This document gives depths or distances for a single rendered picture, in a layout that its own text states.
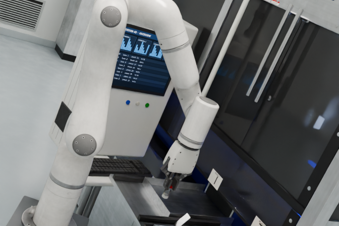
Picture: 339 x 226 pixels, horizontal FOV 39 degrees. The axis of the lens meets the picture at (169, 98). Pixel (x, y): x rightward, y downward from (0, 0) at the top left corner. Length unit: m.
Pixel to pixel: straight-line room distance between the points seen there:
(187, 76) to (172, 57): 0.08
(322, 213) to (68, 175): 0.86
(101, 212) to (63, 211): 1.44
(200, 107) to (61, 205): 0.54
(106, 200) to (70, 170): 1.47
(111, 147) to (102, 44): 1.12
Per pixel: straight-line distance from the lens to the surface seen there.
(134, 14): 1.46
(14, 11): 6.82
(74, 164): 1.57
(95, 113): 1.46
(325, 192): 1.75
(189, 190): 2.30
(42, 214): 1.65
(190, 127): 1.54
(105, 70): 1.44
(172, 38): 1.43
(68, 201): 1.61
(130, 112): 2.39
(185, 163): 1.61
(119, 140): 2.44
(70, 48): 6.64
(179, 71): 1.46
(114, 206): 2.92
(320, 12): 1.93
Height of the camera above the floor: 1.82
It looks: 15 degrees down
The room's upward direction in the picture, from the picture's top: 23 degrees clockwise
